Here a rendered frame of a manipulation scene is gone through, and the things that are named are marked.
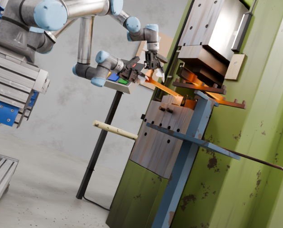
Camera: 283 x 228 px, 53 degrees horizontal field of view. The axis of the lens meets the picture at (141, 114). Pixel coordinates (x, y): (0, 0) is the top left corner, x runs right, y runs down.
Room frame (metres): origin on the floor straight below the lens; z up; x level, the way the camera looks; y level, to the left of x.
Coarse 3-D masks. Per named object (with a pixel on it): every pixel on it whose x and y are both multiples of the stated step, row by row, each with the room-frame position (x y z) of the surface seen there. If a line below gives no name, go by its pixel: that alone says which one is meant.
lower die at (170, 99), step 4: (164, 96) 2.01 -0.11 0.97; (168, 96) 1.98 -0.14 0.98; (172, 96) 1.95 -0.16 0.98; (180, 96) 1.89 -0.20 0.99; (164, 100) 2.00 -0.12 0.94; (168, 100) 1.97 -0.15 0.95; (172, 100) 1.94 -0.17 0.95; (176, 100) 1.91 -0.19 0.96; (180, 100) 1.88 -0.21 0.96; (184, 100) 1.88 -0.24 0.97; (180, 104) 1.87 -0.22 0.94
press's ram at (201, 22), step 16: (208, 0) 1.95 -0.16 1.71; (224, 0) 1.83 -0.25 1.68; (192, 16) 2.03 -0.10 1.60; (208, 16) 1.90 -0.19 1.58; (224, 16) 1.86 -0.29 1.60; (240, 16) 1.94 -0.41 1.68; (192, 32) 1.98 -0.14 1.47; (208, 32) 1.86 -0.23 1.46; (224, 32) 1.89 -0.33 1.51; (208, 48) 1.89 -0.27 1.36; (224, 48) 1.92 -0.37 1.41
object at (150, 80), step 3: (150, 78) 1.76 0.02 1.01; (147, 81) 1.77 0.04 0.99; (150, 81) 1.76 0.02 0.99; (153, 81) 1.78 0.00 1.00; (156, 81) 1.80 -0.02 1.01; (153, 84) 1.80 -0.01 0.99; (156, 84) 1.80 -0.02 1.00; (159, 84) 1.81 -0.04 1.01; (159, 87) 1.83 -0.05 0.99; (162, 87) 1.83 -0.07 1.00; (165, 87) 1.85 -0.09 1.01; (165, 90) 1.86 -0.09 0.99; (168, 90) 1.87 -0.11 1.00; (171, 90) 1.88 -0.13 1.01; (171, 93) 1.88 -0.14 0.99; (174, 93) 1.90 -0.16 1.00
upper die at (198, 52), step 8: (184, 48) 2.00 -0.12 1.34; (192, 48) 1.93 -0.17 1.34; (200, 48) 1.87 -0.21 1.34; (184, 56) 1.97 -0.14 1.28; (192, 56) 1.91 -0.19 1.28; (200, 56) 1.88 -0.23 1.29; (208, 56) 1.92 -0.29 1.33; (216, 56) 1.96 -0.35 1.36; (192, 64) 2.04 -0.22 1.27; (208, 64) 1.93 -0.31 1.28; (216, 64) 1.98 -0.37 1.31; (224, 64) 2.02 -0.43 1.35; (216, 72) 2.02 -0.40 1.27; (224, 72) 2.04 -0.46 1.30
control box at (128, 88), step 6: (126, 60) 2.35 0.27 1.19; (132, 66) 2.27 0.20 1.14; (138, 66) 2.26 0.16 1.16; (114, 72) 2.28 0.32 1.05; (144, 72) 2.26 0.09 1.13; (120, 78) 2.22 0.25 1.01; (108, 84) 2.26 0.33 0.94; (114, 84) 2.21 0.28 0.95; (120, 84) 2.17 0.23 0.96; (126, 84) 2.16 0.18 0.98; (132, 84) 2.17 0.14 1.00; (138, 84) 2.24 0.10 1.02; (120, 90) 2.23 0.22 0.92; (126, 90) 2.18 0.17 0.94; (132, 90) 2.20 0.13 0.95
